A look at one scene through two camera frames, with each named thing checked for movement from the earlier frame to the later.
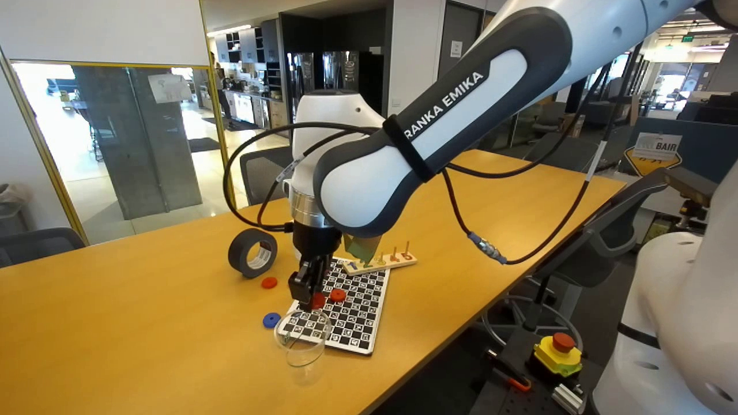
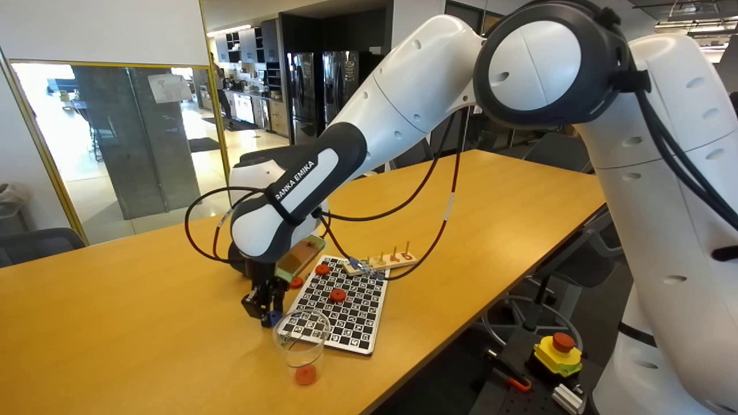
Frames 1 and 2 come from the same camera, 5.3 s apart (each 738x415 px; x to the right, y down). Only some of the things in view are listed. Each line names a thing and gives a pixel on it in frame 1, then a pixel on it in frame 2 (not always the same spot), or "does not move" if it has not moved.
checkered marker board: [349, 316] does not move
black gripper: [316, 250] to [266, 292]
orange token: [338, 295] does not move
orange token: [320, 301] to [307, 377]
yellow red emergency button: [559, 353] does not move
